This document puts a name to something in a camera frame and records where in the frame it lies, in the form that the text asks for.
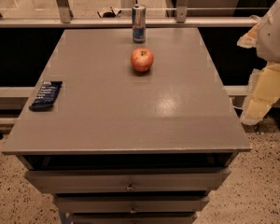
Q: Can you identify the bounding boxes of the dark object behind glass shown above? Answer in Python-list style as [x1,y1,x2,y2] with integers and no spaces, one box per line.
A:
[97,7,121,18]

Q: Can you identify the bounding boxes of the red apple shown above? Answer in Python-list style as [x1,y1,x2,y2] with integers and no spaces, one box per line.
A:
[131,48,154,72]

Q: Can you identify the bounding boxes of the top grey drawer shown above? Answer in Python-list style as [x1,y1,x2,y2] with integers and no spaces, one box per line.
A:
[25,168,231,194]

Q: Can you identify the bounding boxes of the bottom grey drawer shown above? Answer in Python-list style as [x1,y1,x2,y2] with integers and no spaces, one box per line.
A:
[72,213,197,224]

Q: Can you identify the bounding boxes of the blue rxbar blueberry bar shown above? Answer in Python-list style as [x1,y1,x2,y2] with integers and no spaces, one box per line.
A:
[29,81,63,112]

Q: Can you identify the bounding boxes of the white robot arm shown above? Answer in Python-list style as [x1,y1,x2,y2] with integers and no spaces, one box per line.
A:
[237,0,280,125]

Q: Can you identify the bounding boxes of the silver blue energy drink can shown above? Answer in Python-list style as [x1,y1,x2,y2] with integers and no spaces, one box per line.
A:
[132,4,146,43]

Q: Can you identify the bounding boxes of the white cable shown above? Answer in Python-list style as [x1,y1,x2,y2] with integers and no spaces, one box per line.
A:
[229,96,245,111]

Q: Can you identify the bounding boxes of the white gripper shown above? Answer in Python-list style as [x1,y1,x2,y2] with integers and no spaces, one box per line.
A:
[237,0,280,125]

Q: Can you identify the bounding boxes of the grey drawer cabinet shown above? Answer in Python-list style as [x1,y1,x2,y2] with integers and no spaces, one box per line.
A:
[1,27,252,224]

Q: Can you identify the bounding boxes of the grey drawer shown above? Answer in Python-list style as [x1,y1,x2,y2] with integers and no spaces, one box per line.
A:
[54,193,209,214]
[25,168,231,194]
[72,213,197,224]

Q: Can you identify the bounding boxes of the middle grey drawer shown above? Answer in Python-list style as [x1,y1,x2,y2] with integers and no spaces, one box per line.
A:
[54,193,209,214]

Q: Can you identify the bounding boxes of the metal window railing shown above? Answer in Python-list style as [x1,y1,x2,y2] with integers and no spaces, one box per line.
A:
[0,0,280,29]

